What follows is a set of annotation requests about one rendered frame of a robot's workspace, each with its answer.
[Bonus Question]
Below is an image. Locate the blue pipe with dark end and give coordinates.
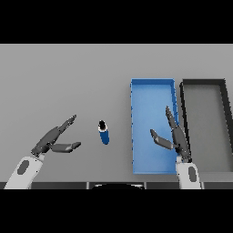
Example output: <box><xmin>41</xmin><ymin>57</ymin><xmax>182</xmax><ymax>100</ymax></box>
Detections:
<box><xmin>97</xmin><ymin>119</ymin><xmax>111</xmax><ymax>146</ymax></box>

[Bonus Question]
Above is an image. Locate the dark grey bin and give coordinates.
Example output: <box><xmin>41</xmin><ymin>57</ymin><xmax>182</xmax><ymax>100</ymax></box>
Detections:
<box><xmin>179</xmin><ymin>78</ymin><xmax>233</xmax><ymax>175</ymax></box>

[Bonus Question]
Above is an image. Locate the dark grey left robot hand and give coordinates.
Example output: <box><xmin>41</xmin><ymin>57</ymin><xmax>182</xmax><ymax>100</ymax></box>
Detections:
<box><xmin>30</xmin><ymin>114</ymin><xmax>82</xmax><ymax>157</ymax></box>

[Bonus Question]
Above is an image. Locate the blue bin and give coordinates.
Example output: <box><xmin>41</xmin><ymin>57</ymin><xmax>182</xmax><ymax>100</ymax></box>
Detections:
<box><xmin>130</xmin><ymin>78</ymin><xmax>182</xmax><ymax>176</ymax></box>

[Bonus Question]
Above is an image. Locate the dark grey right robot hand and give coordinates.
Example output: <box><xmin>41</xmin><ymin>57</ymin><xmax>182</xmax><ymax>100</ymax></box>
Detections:
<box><xmin>149</xmin><ymin>105</ymin><xmax>192</xmax><ymax>163</ymax></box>

